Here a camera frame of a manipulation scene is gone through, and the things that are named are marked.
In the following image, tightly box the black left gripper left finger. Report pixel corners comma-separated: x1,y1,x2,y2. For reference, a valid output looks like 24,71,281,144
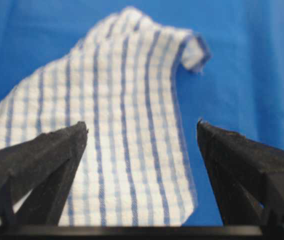
0,121,88,225

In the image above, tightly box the white blue striped towel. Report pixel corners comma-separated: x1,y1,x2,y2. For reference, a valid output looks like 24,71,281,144
0,7,210,226

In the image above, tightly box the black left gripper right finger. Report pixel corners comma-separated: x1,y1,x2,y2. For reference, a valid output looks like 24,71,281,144
196,121,284,225

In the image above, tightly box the blue table cloth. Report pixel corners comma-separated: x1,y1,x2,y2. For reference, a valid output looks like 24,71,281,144
0,0,284,226

